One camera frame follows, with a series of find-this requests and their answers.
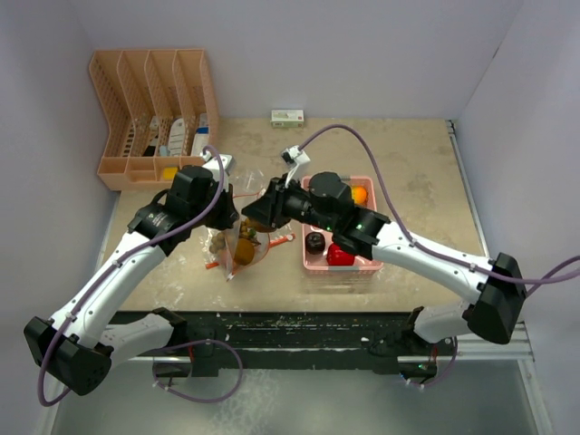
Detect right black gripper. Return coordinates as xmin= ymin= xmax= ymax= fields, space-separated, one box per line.
xmin=243 ymin=173 xmax=337 ymax=233

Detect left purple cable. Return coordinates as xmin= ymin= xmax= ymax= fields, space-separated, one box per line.
xmin=36 ymin=144 xmax=248 ymax=408

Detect white tube in organizer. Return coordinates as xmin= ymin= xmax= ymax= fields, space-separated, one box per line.
xmin=167 ymin=118 xmax=186 ymax=157

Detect red apple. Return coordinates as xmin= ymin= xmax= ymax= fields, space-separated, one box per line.
xmin=326 ymin=243 xmax=355 ymax=267

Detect small green white box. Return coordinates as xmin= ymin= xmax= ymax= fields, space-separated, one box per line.
xmin=270 ymin=109 xmax=305 ymax=129

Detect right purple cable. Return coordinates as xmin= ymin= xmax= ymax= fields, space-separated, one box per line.
xmin=296 ymin=123 xmax=580 ymax=391

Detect black white item in organizer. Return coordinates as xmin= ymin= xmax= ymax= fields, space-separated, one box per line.
xmin=141 ymin=116 xmax=160 ymax=157

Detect pink plastic basket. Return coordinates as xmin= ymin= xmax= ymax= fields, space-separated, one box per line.
xmin=302 ymin=175 xmax=388 ymax=275

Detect dark purple mangosteen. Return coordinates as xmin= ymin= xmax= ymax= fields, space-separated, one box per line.
xmin=304 ymin=231 xmax=326 ymax=255

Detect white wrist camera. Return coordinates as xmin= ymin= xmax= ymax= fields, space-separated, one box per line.
xmin=202 ymin=152 xmax=236 ymax=183
xmin=281 ymin=145 xmax=311 ymax=188

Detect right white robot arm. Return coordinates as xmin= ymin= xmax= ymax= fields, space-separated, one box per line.
xmin=242 ymin=172 xmax=526 ymax=354

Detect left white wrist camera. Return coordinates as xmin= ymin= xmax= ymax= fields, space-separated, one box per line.
xmin=202 ymin=152 xmax=236 ymax=183

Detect white blue box in organizer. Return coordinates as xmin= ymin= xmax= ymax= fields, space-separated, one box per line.
xmin=189 ymin=113 xmax=209 ymax=157

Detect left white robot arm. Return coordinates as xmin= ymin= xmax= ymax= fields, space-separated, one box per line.
xmin=24 ymin=159 xmax=237 ymax=406

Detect yellow block in organizer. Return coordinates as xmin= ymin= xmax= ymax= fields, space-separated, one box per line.
xmin=160 ymin=167 xmax=179 ymax=180

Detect brown longan bunch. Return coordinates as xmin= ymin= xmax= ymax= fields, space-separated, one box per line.
xmin=208 ymin=231 xmax=227 ymax=255

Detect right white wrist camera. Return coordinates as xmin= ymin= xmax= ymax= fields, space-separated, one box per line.
xmin=281 ymin=145 xmax=311 ymax=188

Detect brown kiwi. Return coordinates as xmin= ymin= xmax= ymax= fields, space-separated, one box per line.
xmin=234 ymin=238 xmax=256 ymax=266

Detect clear zip top bag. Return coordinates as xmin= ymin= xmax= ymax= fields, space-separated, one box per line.
xmin=203 ymin=169 xmax=296 ymax=281

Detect black metal base frame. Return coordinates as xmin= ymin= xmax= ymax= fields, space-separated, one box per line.
xmin=140 ymin=311 xmax=456 ymax=379

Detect purple cable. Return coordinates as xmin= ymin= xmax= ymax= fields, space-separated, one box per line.
xmin=296 ymin=123 xmax=580 ymax=391
xmin=36 ymin=144 xmax=248 ymax=408

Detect orange file organizer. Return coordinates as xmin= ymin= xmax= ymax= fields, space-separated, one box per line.
xmin=89 ymin=48 xmax=219 ymax=191

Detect yellow orange peach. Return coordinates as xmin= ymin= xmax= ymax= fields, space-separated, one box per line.
xmin=351 ymin=186 xmax=368 ymax=206

